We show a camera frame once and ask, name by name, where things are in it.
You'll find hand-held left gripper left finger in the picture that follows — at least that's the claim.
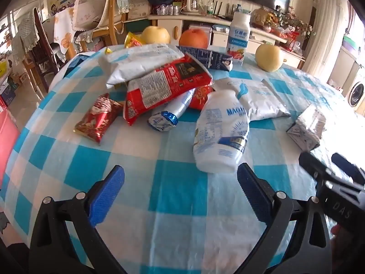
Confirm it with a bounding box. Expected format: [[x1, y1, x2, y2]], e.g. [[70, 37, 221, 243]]
[[29, 165, 127, 274]]

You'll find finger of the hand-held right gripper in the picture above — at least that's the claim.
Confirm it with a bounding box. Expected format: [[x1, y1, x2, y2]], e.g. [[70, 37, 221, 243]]
[[299, 151, 338, 189], [331, 153, 365, 186]]

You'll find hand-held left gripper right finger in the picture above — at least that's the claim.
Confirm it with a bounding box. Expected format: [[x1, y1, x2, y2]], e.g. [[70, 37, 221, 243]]
[[237, 162, 333, 274]]

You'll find grey carton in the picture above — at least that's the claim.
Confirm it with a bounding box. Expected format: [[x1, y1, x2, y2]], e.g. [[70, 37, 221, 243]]
[[286, 104, 327, 152]]

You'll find large white plastic bottle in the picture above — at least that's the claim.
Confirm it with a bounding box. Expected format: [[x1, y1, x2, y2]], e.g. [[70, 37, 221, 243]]
[[193, 89, 250, 174]]

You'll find small red snack packet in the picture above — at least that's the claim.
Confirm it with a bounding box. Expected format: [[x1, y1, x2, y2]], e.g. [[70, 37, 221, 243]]
[[74, 93, 124, 145]]

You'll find white mailer bag blue print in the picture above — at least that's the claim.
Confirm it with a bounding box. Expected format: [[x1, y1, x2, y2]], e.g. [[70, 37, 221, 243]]
[[214, 77, 292, 121]]

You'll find small bottle with blue foil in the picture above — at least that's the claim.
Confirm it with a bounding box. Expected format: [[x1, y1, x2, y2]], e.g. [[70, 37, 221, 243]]
[[147, 88, 196, 132]]

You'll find red plastic basin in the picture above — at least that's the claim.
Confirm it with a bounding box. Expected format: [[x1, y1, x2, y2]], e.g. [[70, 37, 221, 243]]
[[0, 110, 21, 189]]

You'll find red orange wrapper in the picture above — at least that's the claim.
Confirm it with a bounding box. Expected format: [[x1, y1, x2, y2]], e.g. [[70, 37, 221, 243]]
[[188, 86, 215, 111]]

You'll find large red snack bag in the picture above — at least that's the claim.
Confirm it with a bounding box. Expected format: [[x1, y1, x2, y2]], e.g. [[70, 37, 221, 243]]
[[123, 52, 214, 126]]

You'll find white foil snack bag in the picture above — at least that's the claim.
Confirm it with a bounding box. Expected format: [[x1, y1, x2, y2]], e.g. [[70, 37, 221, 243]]
[[98, 44, 185, 89]]

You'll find blue white milk carton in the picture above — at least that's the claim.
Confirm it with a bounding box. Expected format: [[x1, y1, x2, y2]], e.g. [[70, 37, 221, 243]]
[[176, 46, 234, 71]]

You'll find yellow snack packet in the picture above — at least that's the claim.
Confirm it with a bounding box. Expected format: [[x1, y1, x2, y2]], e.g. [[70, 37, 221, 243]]
[[124, 32, 143, 49]]

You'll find blue white checked tablecloth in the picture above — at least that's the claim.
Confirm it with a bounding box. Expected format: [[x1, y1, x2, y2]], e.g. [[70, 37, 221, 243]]
[[0, 44, 365, 274]]

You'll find white washing machine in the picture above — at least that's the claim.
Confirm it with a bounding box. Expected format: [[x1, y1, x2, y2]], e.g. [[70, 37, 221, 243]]
[[343, 74, 365, 109]]

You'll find oval yellow pear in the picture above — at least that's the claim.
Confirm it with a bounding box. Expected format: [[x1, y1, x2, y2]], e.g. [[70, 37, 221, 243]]
[[254, 43, 282, 73]]

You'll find blue white folded cloth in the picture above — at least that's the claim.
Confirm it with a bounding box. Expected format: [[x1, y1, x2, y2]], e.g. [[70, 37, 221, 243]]
[[64, 53, 92, 78]]

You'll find cream curtain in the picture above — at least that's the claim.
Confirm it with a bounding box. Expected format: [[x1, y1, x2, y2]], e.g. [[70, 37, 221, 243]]
[[302, 0, 352, 78]]

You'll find dried flower bunch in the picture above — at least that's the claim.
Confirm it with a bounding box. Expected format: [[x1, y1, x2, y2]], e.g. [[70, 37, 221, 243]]
[[274, 7, 313, 39]]

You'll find white yogurt bottle fruit label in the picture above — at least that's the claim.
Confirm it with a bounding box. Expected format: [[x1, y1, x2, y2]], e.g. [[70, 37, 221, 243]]
[[226, 12, 252, 65]]

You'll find gold ornament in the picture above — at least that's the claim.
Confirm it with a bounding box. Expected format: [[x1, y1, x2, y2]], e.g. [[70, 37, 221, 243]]
[[252, 7, 279, 26]]

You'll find dark wooden chair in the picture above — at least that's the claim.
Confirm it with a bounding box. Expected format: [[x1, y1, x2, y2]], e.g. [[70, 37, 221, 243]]
[[22, 7, 67, 92]]

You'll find light wooden chair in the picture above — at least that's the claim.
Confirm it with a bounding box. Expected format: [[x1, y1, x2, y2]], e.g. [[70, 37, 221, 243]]
[[80, 0, 128, 53]]

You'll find white cloth with orange print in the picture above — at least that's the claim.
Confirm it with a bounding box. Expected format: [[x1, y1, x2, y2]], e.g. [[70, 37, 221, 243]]
[[53, 7, 75, 55]]

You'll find white television cabinet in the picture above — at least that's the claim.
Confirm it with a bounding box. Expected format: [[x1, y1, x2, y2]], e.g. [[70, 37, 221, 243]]
[[125, 13, 306, 69]]

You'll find white cardboard box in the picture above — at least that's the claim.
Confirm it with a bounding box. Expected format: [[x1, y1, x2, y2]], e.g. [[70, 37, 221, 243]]
[[128, 0, 150, 21]]

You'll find row of small jars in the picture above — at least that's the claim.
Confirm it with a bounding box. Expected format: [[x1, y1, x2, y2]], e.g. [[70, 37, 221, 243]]
[[156, 3, 182, 16]]

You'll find glass kettle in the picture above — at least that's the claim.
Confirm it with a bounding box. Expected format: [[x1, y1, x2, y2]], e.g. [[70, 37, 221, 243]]
[[185, 0, 204, 13]]

